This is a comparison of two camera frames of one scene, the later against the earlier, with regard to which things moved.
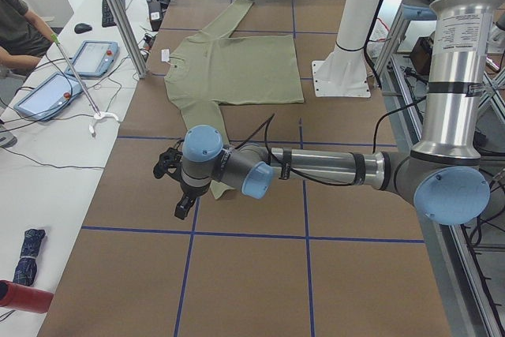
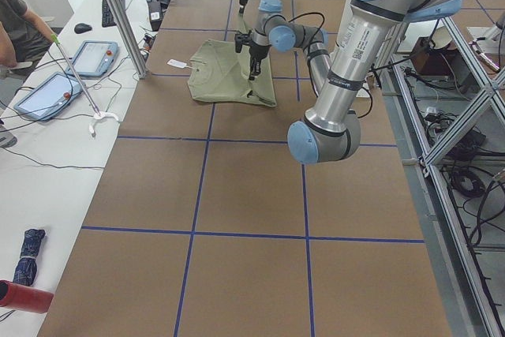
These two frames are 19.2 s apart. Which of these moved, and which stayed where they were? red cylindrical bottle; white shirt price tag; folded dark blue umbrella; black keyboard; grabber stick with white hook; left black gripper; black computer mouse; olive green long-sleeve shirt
Moved: olive green long-sleeve shirt; white shirt price tag; left black gripper
Stayed: grabber stick with white hook; black computer mouse; folded dark blue umbrella; red cylindrical bottle; black keyboard
